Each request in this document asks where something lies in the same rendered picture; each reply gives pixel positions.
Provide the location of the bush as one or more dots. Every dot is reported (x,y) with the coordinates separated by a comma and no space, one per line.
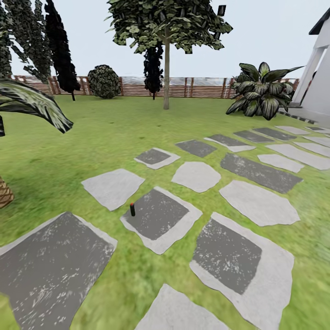
(104,82)
(239,79)
(265,99)
(29,100)

